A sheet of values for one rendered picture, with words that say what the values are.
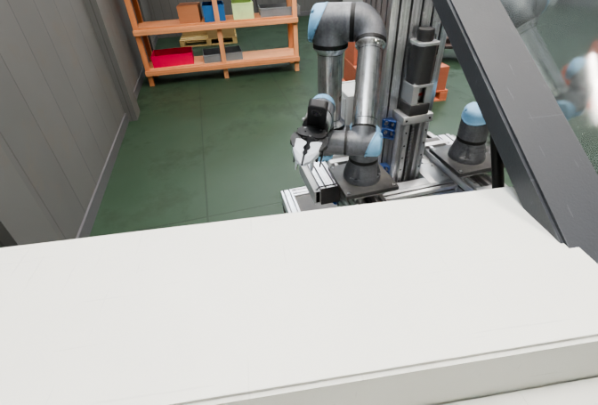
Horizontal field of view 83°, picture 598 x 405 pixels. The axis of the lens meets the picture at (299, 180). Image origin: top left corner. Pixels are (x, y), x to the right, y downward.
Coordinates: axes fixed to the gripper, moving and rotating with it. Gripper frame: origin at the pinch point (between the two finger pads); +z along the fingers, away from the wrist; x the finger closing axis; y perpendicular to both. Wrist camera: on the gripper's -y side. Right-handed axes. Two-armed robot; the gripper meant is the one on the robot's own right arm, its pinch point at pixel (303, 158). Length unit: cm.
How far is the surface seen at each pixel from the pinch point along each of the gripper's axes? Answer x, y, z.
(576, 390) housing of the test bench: -35, -6, 42
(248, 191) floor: 66, 156, -168
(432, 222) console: -20.5, -12.2, 27.5
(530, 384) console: -30, -6, 42
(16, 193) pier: 150, 82, -44
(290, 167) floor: 37, 152, -212
